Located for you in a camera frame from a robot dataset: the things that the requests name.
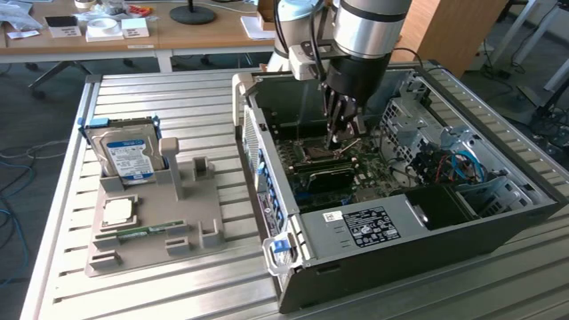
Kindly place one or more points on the large white tape roll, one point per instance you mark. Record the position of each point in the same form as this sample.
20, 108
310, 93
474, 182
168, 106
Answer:
111, 30

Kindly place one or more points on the grey chipset heatsink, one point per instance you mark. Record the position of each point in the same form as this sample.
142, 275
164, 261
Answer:
367, 195

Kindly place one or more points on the CPU socket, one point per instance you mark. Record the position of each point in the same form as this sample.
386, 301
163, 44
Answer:
316, 151

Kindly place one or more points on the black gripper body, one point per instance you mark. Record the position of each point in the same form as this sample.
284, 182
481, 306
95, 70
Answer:
360, 76

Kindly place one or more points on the green graphics card black cooler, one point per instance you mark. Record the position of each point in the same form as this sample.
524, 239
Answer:
331, 180

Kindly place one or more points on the white paper stack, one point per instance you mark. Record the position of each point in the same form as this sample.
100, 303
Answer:
255, 30

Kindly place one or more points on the plain white box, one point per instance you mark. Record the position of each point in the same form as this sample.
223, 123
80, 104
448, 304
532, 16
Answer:
135, 25

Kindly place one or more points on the brown cardboard box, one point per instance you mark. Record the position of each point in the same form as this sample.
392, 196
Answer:
266, 10

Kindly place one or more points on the white desk frame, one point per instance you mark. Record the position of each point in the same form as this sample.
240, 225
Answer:
557, 76

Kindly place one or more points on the silver CPU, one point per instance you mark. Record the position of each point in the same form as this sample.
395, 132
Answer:
116, 211

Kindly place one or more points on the light wooden desk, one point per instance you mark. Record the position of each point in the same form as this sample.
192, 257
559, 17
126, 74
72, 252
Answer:
214, 33
67, 45

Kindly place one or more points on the open grey PC case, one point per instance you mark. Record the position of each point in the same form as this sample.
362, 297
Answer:
400, 266

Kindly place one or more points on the black round lamp base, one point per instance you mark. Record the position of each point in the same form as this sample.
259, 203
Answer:
194, 16

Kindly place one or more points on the orange small item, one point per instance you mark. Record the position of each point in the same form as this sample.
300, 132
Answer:
140, 10

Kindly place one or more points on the clear plastic bag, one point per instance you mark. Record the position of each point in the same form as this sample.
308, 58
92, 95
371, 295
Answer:
18, 16

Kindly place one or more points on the flat white box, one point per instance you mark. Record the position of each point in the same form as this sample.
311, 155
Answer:
104, 38

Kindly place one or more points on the hard disk blue carrier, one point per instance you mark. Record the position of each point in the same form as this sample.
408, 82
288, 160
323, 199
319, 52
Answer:
127, 156

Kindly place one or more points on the white box black top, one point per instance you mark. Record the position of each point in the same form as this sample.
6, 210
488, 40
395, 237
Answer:
62, 21

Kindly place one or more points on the small beige tape roll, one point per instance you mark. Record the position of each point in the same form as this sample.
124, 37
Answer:
78, 4

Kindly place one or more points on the silver perforated drive cage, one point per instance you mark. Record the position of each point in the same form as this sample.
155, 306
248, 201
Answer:
410, 130

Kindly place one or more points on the black chair base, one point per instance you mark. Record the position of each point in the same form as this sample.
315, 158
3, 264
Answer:
48, 75

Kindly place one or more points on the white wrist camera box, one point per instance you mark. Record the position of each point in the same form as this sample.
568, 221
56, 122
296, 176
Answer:
300, 63

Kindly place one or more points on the silver disk bay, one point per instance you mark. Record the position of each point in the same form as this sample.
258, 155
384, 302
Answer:
497, 196

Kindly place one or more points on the red and white card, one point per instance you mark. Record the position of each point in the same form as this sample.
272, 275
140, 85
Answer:
22, 34

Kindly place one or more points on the grey printed parts rack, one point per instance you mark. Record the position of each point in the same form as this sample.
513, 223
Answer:
195, 200

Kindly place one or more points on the grey power supply unit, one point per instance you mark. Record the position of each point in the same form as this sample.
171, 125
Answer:
311, 233

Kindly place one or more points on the blue case latch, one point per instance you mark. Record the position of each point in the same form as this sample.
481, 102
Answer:
282, 248

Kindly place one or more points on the green motherboard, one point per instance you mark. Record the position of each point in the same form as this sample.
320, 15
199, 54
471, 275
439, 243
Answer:
378, 176

